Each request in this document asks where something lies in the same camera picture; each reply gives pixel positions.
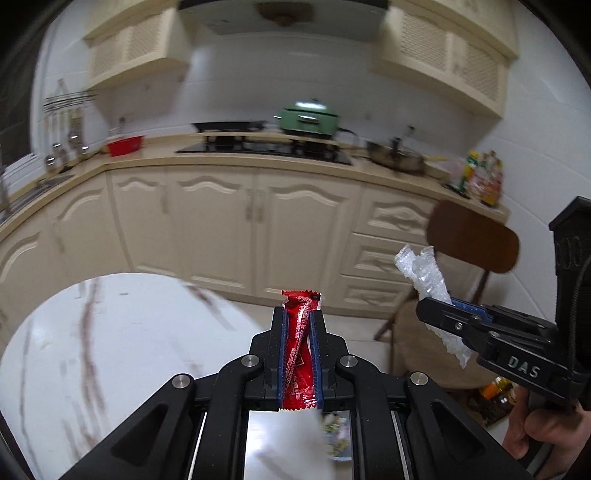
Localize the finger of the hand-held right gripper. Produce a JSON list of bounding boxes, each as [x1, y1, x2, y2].
[[416, 298, 490, 356], [451, 298, 558, 334]]

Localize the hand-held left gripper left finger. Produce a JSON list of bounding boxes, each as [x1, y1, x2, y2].
[[60, 308, 283, 480]]

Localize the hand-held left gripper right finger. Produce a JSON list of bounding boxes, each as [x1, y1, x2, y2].
[[313, 312, 532, 480]]

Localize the red snack wrapper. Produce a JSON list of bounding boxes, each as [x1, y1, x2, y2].
[[281, 290, 322, 411]]

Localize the clear plastic wrapper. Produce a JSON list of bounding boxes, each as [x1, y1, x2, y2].
[[394, 244, 478, 370]]

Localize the light blue trash bin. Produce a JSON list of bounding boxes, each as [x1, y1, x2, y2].
[[321, 411, 354, 463]]

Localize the person's right hand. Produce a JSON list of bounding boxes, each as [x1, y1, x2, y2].
[[502, 385, 581, 462]]

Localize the yellow oil bottles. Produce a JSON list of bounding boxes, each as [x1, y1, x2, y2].
[[479, 376, 516, 417]]

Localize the brown wooden cushioned chair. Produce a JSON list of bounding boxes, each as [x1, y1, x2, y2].
[[374, 199, 520, 393]]

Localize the cluster of condiment bottles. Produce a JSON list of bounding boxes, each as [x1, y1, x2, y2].
[[449, 150, 505, 207]]

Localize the cream base kitchen cabinet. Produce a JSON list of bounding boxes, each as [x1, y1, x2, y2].
[[0, 159, 509, 324]]

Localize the metal wok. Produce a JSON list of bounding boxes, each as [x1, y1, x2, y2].
[[366, 137, 450, 177]]

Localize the black gas stove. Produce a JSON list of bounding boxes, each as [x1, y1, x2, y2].
[[174, 138, 354, 166]]

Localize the beige kitchen countertop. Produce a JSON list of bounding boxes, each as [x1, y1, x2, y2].
[[0, 134, 511, 223]]

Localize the green cooking pot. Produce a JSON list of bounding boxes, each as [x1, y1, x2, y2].
[[276, 97, 343, 137]]

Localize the red plastic basin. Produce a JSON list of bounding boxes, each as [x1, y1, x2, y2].
[[106, 135, 145, 158]]

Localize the row of hanging metal utensils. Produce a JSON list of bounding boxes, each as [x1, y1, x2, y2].
[[41, 78, 100, 169]]

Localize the white range hood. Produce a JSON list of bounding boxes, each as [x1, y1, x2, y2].
[[178, 0, 391, 38]]

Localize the cream lattice wall cabinet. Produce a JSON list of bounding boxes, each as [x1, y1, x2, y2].
[[83, 0, 193, 91], [372, 0, 520, 119]]

